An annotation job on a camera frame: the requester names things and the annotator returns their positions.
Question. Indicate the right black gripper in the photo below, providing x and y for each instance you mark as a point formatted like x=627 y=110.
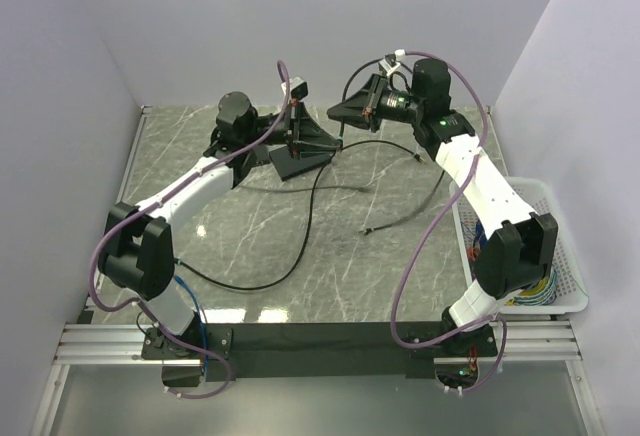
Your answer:
x=363 y=108

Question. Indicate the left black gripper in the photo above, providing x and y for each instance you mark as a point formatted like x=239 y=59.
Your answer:
x=301 y=128

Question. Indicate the black network switch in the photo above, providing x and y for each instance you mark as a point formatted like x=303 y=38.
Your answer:
x=288 y=167

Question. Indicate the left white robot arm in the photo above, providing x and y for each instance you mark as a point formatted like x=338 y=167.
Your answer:
x=136 y=252

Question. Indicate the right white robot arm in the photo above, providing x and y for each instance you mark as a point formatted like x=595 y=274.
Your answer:
x=452 y=143

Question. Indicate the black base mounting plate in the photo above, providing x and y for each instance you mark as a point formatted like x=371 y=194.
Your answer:
x=270 y=350

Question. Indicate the white plastic basket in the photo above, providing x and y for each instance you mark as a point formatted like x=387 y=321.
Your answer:
x=532 y=258

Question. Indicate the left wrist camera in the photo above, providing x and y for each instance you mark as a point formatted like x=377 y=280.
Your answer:
x=294 y=89

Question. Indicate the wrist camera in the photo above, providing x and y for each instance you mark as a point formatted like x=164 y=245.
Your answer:
x=294 y=89
x=391 y=62

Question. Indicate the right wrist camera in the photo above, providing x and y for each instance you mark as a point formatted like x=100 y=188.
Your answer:
x=391 y=62

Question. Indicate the aluminium rail frame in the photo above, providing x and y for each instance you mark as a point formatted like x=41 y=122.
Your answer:
x=527 y=341

